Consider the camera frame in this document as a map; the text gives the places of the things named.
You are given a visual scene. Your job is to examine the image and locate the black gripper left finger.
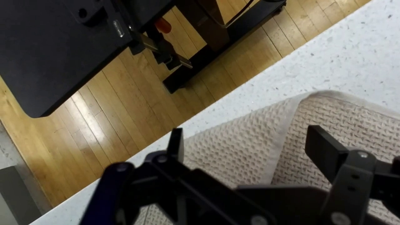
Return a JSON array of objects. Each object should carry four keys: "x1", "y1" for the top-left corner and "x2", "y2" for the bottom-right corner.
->
[{"x1": 79, "y1": 127, "x2": 268, "y2": 225}]

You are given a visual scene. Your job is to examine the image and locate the dark desk top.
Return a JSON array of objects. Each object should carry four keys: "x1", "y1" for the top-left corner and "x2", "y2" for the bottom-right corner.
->
[{"x1": 0, "y1": 0, "x2": 177, "y2": 119}]

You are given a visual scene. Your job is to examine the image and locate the grey floor box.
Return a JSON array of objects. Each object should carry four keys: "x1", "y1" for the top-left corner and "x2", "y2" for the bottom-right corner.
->
[{"x1": 0, "y1": 120, "x2": 53, "y2": 225}]

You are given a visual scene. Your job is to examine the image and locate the black clamp orange handle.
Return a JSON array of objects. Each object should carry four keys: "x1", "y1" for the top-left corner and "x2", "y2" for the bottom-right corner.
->
[{"x1": 129, "y1": 17, "x2": 195, "y2": 73}]

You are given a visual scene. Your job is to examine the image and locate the beige waffle weave towel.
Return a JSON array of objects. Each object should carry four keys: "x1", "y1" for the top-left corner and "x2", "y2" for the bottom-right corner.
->
[{"x1": 133, "y1": 90, "x2": 400, "y2": 225}]

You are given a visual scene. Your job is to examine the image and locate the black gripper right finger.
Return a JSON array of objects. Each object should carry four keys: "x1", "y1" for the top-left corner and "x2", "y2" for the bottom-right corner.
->
[{"x1": 304, "y1": 124, "x2": 400, "y2": 225}]

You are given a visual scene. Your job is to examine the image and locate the brown post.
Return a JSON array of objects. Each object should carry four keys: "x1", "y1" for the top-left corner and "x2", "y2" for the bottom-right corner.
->
[{"x1": 194, "y1": 0, "x2": 260, "y2": 53}]

